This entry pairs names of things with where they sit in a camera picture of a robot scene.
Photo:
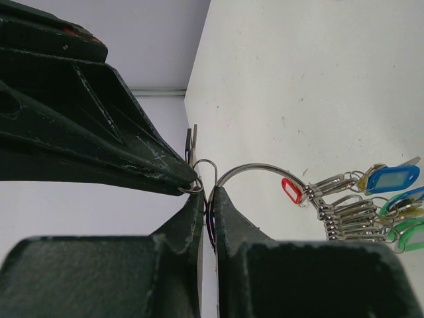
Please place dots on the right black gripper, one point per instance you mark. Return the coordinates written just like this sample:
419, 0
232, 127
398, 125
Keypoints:
64, 119

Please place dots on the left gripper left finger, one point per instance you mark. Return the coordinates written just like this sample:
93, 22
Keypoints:
130, 276

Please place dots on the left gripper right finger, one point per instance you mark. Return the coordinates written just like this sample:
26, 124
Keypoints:
261, 277

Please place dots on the key with red tag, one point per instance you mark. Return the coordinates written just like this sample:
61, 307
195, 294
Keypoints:
293, 191

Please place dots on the key with black tag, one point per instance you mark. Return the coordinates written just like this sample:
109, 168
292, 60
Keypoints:
191, 159

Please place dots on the large keyring with coloured keys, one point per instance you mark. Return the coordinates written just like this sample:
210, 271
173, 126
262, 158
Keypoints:
378, 205

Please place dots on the left aluminium frame post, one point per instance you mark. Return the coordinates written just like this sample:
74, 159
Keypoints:
158, 91

